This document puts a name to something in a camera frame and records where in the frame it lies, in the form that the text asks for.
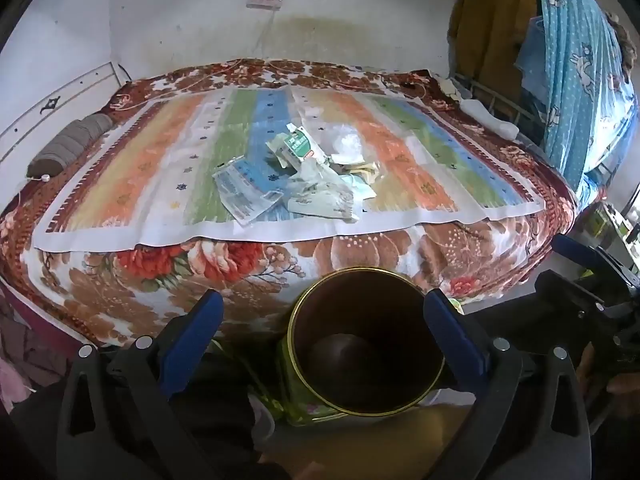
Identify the grey rolled pillow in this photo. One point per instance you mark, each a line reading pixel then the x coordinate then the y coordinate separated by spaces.
pixel 70 142

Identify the white folded cloth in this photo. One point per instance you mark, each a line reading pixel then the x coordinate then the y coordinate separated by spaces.
pixel 487 116

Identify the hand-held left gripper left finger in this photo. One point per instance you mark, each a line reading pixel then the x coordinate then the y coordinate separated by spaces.
pixel 192 347

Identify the floral brown blanket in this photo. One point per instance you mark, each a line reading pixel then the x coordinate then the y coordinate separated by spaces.
pixel 150 285

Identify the clear printed plastic wrapper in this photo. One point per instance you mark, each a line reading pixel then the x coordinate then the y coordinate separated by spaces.
pixel 240 187

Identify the white green plastic bag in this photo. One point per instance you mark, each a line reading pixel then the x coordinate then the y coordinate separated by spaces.
pixel 320 195

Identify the mustard yellow hanging cloth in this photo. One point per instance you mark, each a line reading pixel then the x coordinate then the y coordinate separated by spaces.
pixel 492 25

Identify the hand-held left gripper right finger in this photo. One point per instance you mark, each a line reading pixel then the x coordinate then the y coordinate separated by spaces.
pixel 456 342

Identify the metal rack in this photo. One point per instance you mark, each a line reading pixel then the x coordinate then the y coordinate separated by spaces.
pixel 505 105

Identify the green white carton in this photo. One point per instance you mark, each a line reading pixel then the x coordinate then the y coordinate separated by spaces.
pixel 296 145

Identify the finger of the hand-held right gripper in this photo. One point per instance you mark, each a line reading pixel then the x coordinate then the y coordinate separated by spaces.
pixel 575 251
pixel 565 290

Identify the person's right hand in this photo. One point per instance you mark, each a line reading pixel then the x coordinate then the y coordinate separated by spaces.
pixel 622 385

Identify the blue printed hanging cloth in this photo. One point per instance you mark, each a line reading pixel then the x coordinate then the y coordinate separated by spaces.
pixel 575 85

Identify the white panelled cabinet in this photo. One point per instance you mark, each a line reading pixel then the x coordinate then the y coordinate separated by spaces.
pixel 45 105

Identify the green round tin bin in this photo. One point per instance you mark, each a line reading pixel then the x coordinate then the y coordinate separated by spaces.
pixel 350 310

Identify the light blue cloth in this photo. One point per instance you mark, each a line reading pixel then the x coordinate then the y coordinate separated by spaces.
pixel 530 55

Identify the green white box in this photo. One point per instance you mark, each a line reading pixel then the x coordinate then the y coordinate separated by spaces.
pixel 602 221

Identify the striped colourful mat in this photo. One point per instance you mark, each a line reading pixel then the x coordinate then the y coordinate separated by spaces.
pixel 150 175

